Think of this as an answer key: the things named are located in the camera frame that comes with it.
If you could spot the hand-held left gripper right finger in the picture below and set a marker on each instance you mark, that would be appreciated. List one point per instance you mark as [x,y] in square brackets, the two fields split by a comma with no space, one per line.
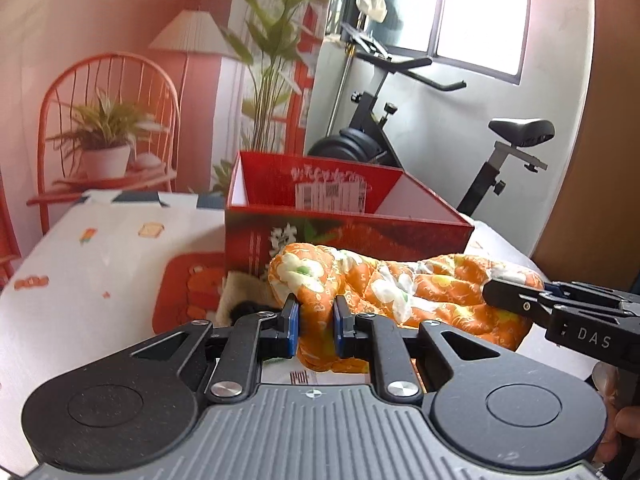
[340,327]

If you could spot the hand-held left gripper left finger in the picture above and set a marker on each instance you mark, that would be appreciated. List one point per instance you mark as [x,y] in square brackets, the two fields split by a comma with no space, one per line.
[293,327]

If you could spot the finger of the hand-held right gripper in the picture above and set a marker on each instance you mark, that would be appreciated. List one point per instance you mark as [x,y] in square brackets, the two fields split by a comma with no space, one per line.
[515,300]
[575,290]

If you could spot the black knit glove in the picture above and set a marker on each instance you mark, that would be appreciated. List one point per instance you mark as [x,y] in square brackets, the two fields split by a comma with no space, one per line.
[252,308]

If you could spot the orange floral cloth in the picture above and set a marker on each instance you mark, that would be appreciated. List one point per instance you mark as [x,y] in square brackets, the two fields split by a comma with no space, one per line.
[435,290]

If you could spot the red cardboard box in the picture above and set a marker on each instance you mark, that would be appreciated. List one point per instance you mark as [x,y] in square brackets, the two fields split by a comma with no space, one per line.
[310,230]

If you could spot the person's right hand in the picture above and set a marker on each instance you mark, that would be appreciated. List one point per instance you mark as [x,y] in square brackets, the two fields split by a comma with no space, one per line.
[622,427]

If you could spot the white paper sheet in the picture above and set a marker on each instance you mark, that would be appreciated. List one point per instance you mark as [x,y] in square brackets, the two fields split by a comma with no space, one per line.
[280,372]

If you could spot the beige fluffy cloth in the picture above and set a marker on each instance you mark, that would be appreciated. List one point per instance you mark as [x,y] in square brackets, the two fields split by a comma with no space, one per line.
[240,287]

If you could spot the orange printed mat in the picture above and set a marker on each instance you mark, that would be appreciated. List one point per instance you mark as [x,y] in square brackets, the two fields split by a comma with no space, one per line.
[185,290]

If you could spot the brown wooden door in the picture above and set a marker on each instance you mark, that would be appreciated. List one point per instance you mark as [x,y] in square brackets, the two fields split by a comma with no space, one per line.
[600,160]

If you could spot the navy white geometric cloth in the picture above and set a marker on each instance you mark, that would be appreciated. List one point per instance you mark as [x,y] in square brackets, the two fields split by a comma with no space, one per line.
[145,197]

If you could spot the black exercise bike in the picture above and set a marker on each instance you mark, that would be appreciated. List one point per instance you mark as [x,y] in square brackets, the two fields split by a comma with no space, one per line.
[370,120]

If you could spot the metal pole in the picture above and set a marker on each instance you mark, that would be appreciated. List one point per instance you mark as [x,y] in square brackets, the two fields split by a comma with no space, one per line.
[345,70]

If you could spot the black framed window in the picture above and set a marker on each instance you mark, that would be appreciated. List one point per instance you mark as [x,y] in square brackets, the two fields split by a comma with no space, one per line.
[475,10]

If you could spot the white cloth bundle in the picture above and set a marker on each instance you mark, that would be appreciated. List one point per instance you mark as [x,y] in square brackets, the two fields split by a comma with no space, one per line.
[372,6]

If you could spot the orange printed wall backdrop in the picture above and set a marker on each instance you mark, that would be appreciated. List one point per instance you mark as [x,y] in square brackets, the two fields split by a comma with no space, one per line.
[125,60]

